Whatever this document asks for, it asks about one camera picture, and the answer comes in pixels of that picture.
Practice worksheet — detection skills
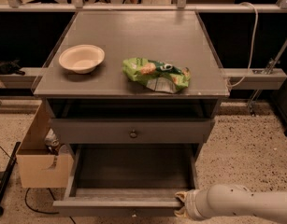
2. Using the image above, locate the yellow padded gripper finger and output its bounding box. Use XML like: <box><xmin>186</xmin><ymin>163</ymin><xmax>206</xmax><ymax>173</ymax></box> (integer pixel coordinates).
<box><xmin>174</xmin><ymin>207</ymin><xmax>190</xmax><ymax>219</ymax></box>
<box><xmin>175</xmin><ymin>191</ymin><xmax>189</xmax><ymax>203</ymax></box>

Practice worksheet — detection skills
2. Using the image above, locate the grey drawer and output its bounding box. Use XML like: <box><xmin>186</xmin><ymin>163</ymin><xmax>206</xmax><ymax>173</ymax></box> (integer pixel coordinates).
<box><xmin>53</xmin><ymin>144</ymin><xmax>197</xmax><ymax>217</ymax></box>
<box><xmin>50</xmin><ymin>119</ymin><xmax>214</xmax><ymax>144</ymax></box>

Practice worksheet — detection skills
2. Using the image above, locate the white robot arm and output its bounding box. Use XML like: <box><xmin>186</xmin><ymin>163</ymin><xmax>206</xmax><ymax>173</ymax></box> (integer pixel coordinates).
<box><xmin>175</xmin><ymin>184</ymin><xmax>287</xmax><ymax>224</ymax></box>

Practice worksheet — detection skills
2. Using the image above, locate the grey top drawer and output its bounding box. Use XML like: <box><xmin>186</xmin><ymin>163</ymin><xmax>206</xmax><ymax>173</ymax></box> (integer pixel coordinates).
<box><xmin>50</xmin><ymin>119</ymin><xmax>214</xmax><ymax>144</ymax></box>

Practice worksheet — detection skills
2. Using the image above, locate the grey drawer cabinet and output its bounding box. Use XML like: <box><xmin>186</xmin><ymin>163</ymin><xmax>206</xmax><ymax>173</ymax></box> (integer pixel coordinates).
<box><xmin>31</xmin><ymin>10</ymin><xmax>230</xmax><ymax>161</ymax></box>

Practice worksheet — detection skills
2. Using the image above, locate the green chip bag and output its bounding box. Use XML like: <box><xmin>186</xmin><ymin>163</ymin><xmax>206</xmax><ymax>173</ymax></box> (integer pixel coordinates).
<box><xmin>122</xmin><ymin>58</ymin><xmax>191</xmax><ymax>93</ymax></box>

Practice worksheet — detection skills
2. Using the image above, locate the crumpled can in box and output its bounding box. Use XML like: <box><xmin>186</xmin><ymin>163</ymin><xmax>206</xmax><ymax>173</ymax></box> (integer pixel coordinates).
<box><xmin>44</xmin><ymin>130</ymin><xmax>59</xmax><ymax>147</ymax></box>

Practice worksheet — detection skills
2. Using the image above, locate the wooden side box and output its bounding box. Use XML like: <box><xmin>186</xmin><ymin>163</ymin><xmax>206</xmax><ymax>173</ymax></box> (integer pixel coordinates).
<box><xmin>16</xmin><ymin>105</ymin><xmax>73</xmax><ymax>188</ymax></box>

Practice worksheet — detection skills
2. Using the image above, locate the white paper bowl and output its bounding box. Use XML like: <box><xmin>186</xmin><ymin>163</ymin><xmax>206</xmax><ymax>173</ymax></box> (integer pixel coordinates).
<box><xmin>58</xmin><ymin>45</ymin><xmax>105</xmax><ymax>74</ymax></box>

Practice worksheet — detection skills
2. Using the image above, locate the black stand leg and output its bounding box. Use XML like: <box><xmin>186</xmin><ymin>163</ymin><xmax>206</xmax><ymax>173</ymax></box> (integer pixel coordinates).
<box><xmin>0</xmin><ymin>142</ymin><xmax>21</xmax><ymax>216</ymax></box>

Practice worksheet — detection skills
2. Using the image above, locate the black floor cable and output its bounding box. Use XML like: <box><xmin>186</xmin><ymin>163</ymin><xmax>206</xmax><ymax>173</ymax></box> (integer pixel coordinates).
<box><xmin>24</xmin><ymin>187</ymin><xmax>77</xmax><ymax>224</ymax></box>

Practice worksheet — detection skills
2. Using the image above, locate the white cable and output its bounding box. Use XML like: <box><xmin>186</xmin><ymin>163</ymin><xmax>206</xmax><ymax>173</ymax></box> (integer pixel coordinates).
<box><xmin>226</xmin><ymin>2</ymin><xmax>259</xmax><ymax>91</ymax></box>

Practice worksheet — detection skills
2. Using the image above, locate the black object on rail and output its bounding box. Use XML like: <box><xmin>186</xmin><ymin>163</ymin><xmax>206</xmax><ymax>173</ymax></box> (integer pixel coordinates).
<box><xmin>0</xmin><ymin>60</ymin><xmax>25</xmax><ymax>76</ymax></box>

